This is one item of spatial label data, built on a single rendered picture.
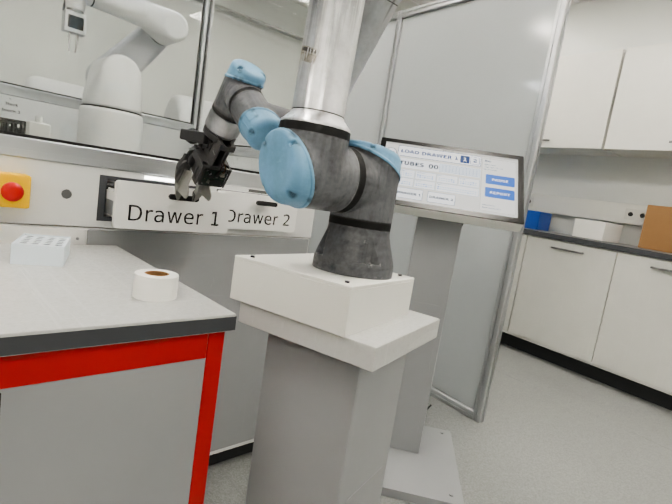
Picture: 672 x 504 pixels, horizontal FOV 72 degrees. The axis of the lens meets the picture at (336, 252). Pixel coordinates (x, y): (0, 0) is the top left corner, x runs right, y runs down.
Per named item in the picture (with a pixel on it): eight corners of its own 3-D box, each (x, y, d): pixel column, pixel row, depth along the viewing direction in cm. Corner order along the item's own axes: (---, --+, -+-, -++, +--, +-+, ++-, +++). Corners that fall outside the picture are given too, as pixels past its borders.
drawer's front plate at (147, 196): (226, 234, 126) (231, 193, 124) (113, 228, 106) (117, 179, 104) (223, 232, 127) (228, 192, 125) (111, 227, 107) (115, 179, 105)
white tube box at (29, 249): (63, 267, 88) (64, 247, 87) (9, 263, 84) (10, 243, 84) (69, 254, 99) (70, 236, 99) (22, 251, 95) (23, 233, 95)
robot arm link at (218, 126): (206, 99, 97) (240, 108, 103) (198, 118, 100) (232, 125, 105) (218, 120, 93) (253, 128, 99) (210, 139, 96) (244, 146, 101)
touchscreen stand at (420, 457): (462, 514, 152) (527, 205, 139) (328, 482, 158) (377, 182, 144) (449, 437, 201) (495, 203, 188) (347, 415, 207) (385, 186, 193)
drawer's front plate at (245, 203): (294, 232, 155) (299, 199, 154) (215, 227, 135) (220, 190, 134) (291, 231, 156) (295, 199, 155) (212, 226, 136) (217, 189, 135)
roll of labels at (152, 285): (152, 304, 73) (155, 280, 73) (122, 294, 76) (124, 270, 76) (185, 298, 80) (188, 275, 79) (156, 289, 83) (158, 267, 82)
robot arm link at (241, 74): (240, 73, 87) (226, 50, 92) (218, 122, 93) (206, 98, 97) (275, 85, 92) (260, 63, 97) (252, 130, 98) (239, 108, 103)
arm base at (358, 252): (402, 276, 91) (411, 226, 90) (374, 283, 78) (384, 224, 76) (334, 260, 98) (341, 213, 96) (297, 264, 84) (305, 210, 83)
